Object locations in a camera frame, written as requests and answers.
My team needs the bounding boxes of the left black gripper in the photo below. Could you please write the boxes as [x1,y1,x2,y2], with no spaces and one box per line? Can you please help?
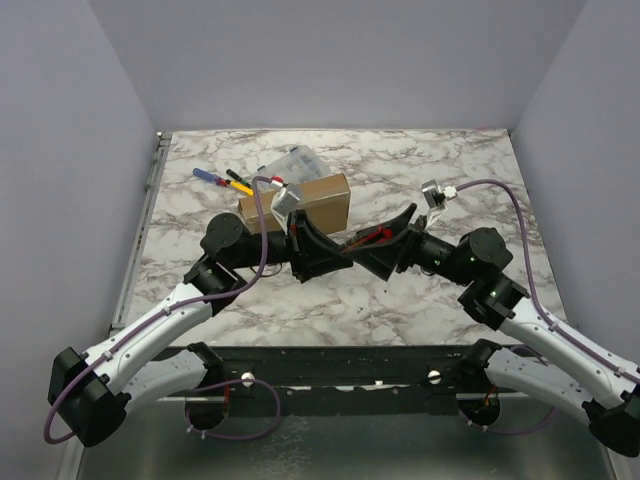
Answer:
[232,210,354,280]

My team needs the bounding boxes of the red black utility knife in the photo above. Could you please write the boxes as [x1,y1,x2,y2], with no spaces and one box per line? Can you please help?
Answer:
[341,225,393,253]

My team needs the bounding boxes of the brown cardboard express box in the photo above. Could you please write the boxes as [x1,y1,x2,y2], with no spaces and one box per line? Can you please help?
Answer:
[237,173,351,235]

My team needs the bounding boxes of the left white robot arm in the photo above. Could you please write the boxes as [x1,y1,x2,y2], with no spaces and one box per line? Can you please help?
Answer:
[48,210,353,447]

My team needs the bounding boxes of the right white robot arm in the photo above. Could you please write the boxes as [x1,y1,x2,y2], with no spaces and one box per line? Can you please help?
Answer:
[342,205,639,458]

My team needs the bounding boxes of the clear plastic organizer box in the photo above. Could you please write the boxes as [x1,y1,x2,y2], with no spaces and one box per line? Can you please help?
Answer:
[251,145,332,184]

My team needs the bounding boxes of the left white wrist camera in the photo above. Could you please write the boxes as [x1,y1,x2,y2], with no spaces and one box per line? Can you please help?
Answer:
[270,176,302,232]

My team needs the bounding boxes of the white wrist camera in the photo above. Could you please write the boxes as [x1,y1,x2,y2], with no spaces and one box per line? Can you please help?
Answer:
[270,176,302,232]
[421,180,458,229]

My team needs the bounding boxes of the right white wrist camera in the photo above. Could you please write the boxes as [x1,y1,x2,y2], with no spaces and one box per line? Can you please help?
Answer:
[421,180,458,229]

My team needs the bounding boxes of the yellow handled screwdriver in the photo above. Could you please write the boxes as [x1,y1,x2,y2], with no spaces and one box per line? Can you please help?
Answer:
[226,180,254,196]

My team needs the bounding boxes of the blue handled screwdriver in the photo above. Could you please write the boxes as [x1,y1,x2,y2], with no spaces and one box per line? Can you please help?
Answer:
[192,168,227,187]

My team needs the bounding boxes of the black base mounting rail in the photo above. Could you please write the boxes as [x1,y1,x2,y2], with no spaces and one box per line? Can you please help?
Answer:
[102,342,521,419]

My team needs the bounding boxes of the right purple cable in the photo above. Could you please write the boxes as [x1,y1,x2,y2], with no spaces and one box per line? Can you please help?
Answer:
[449,179,640,435]

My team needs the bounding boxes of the purple cable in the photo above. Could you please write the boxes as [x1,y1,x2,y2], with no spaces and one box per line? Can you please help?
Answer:
[43,174,286,445]
[449,179,640,435]

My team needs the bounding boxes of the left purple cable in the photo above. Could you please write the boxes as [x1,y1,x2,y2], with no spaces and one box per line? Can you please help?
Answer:
[43,174,286,445]

